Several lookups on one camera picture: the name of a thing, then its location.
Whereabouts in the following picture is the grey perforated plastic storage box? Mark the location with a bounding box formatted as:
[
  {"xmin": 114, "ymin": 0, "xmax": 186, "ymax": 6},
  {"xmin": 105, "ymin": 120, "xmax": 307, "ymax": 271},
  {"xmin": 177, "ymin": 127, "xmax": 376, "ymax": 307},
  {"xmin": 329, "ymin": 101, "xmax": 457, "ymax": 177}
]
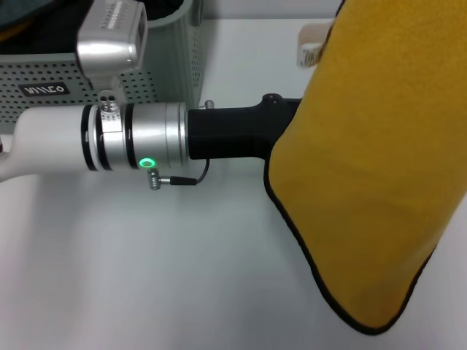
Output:
[{"xmin": 0, "ymin": 0, "xmax": 204, "ymax": 128}]

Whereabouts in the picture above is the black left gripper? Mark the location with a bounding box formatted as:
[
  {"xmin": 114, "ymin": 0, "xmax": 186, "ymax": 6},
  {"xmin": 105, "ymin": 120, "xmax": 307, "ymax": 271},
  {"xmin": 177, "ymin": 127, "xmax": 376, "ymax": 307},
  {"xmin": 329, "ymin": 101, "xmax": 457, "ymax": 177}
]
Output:
[{"xmin": 186, "ymin": 93, "xmax": 304, "ymax": 163}]

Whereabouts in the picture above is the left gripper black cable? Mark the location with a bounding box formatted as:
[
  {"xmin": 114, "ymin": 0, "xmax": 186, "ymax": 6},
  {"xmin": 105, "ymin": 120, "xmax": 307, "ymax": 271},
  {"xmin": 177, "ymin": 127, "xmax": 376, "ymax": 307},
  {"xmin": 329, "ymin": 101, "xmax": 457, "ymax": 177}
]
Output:
[{"xmin": 146, "ymin": 157, "xmax": 212, "ymax": 191}]

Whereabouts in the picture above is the yellow towel with black trim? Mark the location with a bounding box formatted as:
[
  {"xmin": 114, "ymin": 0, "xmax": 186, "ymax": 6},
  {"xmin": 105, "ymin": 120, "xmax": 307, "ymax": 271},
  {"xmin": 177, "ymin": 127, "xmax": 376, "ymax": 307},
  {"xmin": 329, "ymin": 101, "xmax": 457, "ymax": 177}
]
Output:
[{"xmin": 263, "ymin": 0, "xmax": 467, "ymax": 335}]

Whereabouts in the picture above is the dark green towel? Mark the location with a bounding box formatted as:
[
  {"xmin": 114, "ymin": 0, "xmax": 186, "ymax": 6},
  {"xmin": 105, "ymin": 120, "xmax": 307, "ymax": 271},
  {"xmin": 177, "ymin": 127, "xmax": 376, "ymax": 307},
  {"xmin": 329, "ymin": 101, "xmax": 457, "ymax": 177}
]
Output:
[{"xmin": 0, "ymin": 0, "xmax": 32, "ymax": 27}]

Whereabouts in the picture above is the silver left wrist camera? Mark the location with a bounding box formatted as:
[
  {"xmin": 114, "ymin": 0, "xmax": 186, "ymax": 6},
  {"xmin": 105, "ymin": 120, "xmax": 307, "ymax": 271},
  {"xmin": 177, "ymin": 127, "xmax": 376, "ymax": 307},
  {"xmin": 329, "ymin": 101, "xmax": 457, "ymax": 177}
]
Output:
[{"xmin": 75, "ymin": 0, "xmax": 149, "ymax": 114}]

